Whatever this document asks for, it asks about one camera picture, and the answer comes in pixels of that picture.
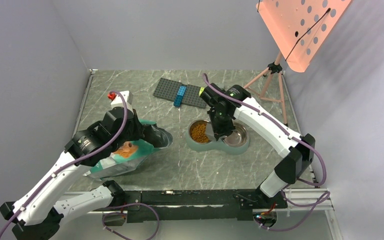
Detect green pet food bag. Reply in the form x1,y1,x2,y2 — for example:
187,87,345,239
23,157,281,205
83,119,168,181

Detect metal food scoop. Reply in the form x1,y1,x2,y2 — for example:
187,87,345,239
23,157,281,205
143,124,173,149

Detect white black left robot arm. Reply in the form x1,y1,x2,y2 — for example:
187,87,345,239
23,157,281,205
0,107,144,240

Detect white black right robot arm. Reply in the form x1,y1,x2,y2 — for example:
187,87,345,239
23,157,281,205
199,83,315,208

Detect brown pet food kibble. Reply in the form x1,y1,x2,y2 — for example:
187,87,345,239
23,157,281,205
190,121,212,144

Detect teal double pet bowl stand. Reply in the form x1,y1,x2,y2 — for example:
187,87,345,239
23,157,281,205
185,119,250,155

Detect yellow-green building block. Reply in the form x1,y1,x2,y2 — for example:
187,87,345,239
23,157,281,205
198,87,205,96

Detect steel bowl right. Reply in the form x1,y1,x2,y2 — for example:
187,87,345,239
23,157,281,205
223,122,249,148

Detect steel bowl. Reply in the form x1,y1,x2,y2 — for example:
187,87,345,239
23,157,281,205
188,120,214,145
223,122,249,148

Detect steel bowl left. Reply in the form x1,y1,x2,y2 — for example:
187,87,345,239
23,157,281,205
188,120,214,145

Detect blue building block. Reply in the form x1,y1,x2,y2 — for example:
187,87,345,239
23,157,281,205
173,85,187,108

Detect grey building block baseplate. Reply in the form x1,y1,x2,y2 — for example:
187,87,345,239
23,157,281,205
152,78,207,109

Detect pink tripod stand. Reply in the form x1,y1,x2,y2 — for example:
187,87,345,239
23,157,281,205
244,51,289,127

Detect pink perforated board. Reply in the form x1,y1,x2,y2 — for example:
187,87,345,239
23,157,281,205
255,0,352,73

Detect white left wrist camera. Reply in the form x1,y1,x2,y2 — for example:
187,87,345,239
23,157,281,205
107,90,134,115

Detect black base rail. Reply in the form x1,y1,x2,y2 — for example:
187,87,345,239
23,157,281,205
104,189,288,223

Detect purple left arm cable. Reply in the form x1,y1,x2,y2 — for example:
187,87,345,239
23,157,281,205
0,90,129,240

